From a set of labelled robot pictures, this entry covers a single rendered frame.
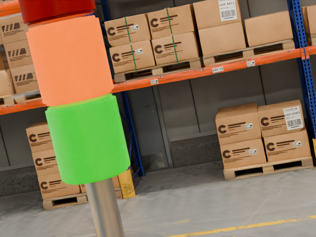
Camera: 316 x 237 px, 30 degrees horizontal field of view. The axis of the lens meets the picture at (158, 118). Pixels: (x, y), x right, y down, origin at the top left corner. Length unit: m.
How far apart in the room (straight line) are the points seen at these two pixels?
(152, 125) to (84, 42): 9.09
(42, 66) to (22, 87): 8.13
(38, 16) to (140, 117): 9.10
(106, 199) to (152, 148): 9.14
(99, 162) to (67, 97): 0.05
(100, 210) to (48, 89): 0.09
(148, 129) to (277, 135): 2.32
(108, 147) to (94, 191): 0.04
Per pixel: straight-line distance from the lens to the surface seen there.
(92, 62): 0.39
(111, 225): 0.42
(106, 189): 0.41
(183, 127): 9.47
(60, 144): 0.40
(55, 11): 0.39
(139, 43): 8.09
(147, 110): 9.44
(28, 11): 0.40
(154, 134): 9.49
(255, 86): 9.31
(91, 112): 0.39
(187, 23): 8.00
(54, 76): 0.39
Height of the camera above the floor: 2.25
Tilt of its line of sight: 9 degrees down
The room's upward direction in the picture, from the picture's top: 12 degrees counter-clockwise
